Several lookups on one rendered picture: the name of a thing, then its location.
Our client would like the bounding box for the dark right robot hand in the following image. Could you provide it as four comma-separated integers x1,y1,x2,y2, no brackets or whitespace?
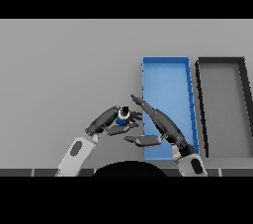
124,94,198,157

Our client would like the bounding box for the blue bin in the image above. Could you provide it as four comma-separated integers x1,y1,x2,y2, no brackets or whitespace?
141,56,201,161

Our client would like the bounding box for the flat black rounded shape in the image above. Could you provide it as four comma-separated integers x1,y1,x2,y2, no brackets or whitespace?
90,160,169,178

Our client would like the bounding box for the dark left robot hand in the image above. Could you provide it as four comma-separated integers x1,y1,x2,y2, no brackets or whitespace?
84,105,143,137

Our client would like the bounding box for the dark grey bin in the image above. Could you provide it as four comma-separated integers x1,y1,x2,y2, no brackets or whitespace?
194,56,253,159

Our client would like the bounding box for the blue pipe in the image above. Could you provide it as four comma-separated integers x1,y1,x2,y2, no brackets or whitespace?
115,105,131,126

